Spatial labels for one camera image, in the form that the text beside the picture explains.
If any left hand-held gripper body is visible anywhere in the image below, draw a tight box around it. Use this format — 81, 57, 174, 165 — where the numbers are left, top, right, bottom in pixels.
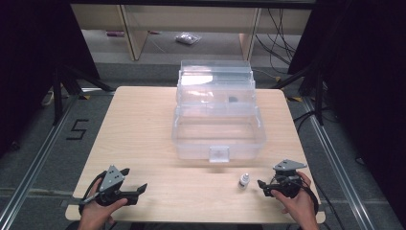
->
94, 164, 140, 207

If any black metal stand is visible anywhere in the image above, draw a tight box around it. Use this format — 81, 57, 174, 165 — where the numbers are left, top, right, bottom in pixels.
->
270, 60, 333, 127
52, 62, 117, 127

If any bundle of black cables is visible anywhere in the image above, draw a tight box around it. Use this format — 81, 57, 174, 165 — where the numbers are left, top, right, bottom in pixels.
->
255, 7, 299, 67

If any small white bottle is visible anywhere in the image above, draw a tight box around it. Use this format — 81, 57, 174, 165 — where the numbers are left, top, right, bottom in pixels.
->
237, 172, 251, 191

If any black floor cable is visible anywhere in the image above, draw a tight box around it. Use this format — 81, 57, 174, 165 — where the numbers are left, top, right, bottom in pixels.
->
292, 107, 333, 133

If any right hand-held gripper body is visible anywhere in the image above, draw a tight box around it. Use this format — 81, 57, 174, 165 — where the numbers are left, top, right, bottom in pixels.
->
269, 158, 308, 199

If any white cable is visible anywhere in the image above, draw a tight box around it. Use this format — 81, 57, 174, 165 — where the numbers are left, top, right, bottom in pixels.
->
40, 90, 56, 107

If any person's left hand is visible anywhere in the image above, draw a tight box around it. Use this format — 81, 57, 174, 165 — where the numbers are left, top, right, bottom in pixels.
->
77, 177, 129, 230

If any clear plastic storage box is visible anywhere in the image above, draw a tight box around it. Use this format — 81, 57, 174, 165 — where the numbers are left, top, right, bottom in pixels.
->
170, 58, 267, 164

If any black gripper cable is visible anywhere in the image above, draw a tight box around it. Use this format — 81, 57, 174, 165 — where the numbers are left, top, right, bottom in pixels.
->
299, 178, 321, 216
78, 170, 108, 216

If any person's right hand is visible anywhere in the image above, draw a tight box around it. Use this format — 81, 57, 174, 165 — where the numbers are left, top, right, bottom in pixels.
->
270, 171, 318, 230

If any aluminium floor rail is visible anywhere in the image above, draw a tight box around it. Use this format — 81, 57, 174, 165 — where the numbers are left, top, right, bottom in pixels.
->
302, 96, 375, 230
0, 92, 81, 230

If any clear plastic bag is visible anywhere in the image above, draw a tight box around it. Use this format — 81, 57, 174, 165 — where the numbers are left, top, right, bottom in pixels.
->
174, 32, 203, 46

